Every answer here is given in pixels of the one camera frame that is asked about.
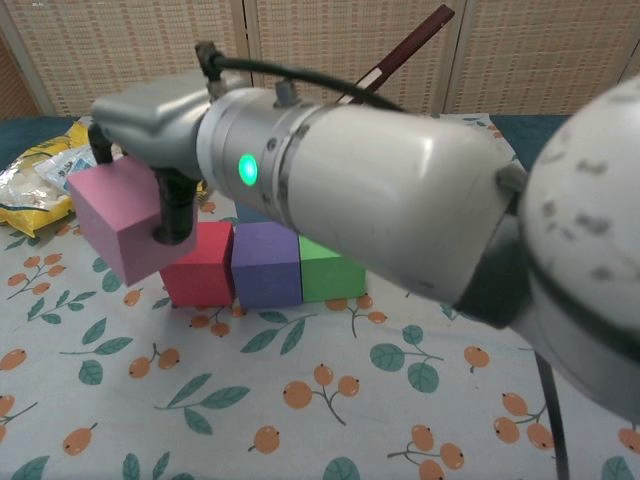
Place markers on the green foam cube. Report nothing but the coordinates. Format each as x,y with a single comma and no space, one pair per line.
325,275

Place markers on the floral tablecloth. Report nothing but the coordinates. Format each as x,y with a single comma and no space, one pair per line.
250,425

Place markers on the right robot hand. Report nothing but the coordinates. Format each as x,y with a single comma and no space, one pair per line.
150,115

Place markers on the pink foam cube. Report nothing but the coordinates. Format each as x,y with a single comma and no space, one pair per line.
115,215

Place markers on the red foam cube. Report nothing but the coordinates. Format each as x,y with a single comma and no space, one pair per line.
200,275

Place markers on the yellow snack bag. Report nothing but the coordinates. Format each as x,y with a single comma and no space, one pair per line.
30,220

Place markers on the purple foam cube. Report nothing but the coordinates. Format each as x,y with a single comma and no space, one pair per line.
265,270

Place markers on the small yellow packet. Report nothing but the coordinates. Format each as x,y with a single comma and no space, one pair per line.
202,192

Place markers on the light blue foam cube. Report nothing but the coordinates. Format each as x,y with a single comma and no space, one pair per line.
245,214

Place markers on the dark red closed fan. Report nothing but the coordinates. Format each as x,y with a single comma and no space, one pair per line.
425,30

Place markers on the white green snack bag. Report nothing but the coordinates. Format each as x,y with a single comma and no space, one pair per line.
65,167

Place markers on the woven folding screen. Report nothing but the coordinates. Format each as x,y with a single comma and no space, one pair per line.
125,50

